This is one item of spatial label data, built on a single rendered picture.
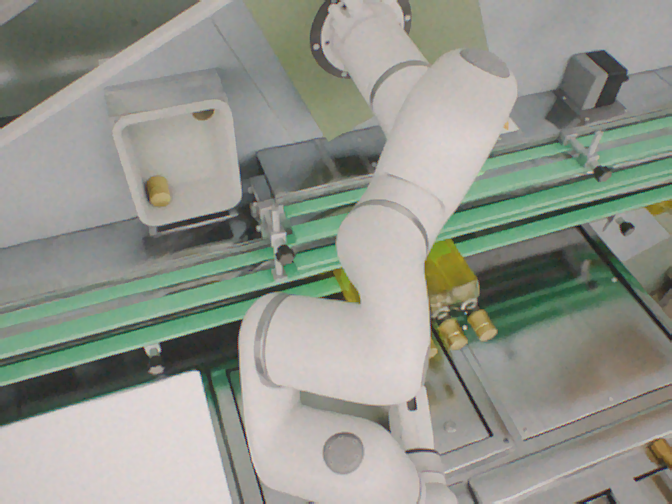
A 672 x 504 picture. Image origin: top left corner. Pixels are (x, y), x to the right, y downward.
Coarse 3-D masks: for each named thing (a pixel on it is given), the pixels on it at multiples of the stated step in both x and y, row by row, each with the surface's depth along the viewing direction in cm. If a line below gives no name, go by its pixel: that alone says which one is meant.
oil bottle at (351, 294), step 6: (336, 270) 109; (342, 270) 106; (336, 276) 110; (342, 276) 106; (342, 282) 107; (348, 282) 104; (342, 288) 108; (348, 288) 104; (354, 288) 103; (348, 294) 105; (354, 294) 102; (348, 300) 106; (354, 300) 102; (360, 300) 102
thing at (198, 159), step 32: (128, 128) 92; (160, 128) 94; (192, 128) 96; (224, 128) 91; (128, 160) 88; (160, 160) 98; (192, 160) 101; (224, 160) 99; (192, 192) 103; (224, 192) 103; (160, 224) 99
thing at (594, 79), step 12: (576, 60) 115; (588, 60) 115; (600, 60) 115; (612, 60) 115; (576, 72) 116; (588, 72) 113; (600, 72) 112; (612, 72) 113; (624, 72) 113; (564, 84) 120; (576, 84) 117; (588, 84) 114; (600, 84) 113; (612, 84) 115; (576, 96) 118; (588, 96) 115; (600, 96) 116; (612, 96) 117; (588, 108) 118
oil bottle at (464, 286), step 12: (444, 240) 111; (432, 252) 109; (444, 252) 109; (456, 252) 109; (444, 264) 107; (456, 264) 108; (444, 276) 106; (456, 276) 106; (468, 276) 106; (456, 288) 104; (468, 288) 104; (480, 288) 105; (456, 300) 104; (468, 300) 104
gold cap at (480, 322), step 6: (474, 312) 102; (480, 312) 102; (468, 318) 103; (474, 318) 102; (480, 318) 102; (486, 318) 102; (474, 324) 102; (480, 324) 101; (486, 324) 101; (492, 324) 101; (474, 330) 102; (480, 330) 101; (486, 330) 100; (492, 330) 100; (480, 336) 101; (486, 336) 101
